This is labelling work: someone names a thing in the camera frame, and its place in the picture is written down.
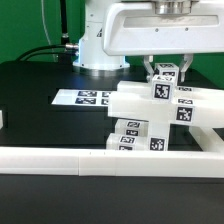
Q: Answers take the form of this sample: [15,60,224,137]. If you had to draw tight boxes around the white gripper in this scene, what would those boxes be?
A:
[102,0,224,82]

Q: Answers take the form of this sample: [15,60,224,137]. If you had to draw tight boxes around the white tagged nut cube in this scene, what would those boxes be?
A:
[155,63,179,77]
[152,75,176,102]

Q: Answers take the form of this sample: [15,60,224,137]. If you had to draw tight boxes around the white chair back frame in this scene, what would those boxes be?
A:
[108,81,224,128]

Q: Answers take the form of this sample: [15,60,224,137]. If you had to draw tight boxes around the white chair seat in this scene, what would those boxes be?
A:
[142,121,170,151]

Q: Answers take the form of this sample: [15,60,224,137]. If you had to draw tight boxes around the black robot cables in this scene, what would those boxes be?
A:
[16,0,81,62]

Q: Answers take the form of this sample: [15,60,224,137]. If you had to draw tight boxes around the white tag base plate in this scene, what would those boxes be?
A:
[52,89,111,107]

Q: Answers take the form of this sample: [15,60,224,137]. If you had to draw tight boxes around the grey thin cable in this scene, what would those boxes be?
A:
[40,0,58,62]

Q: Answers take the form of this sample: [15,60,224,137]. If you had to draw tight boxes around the white U-shaped fence frame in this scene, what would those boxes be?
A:
[0,109,224,178]

